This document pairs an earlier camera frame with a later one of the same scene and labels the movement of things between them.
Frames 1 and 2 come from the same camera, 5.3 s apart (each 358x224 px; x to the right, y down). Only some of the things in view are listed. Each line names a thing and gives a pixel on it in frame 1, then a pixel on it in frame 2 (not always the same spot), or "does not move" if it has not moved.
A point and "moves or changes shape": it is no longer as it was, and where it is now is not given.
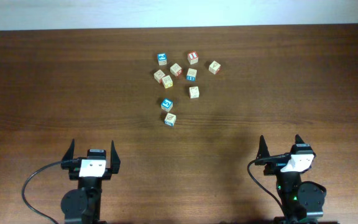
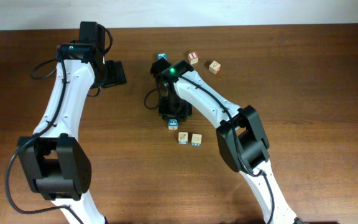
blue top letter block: x=162 y=58 does not move
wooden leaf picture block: x=169 y=119 moves or changes shape
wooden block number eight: x=191 y=74 moves or changes shape
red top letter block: x=192 y=57 does not move
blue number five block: x=166 y=104 moves or changes shape
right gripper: x=272 y=160 → x=174 y=110
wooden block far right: x=214 y=67 does not move
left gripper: x=66 y=164 → x=115 y=73
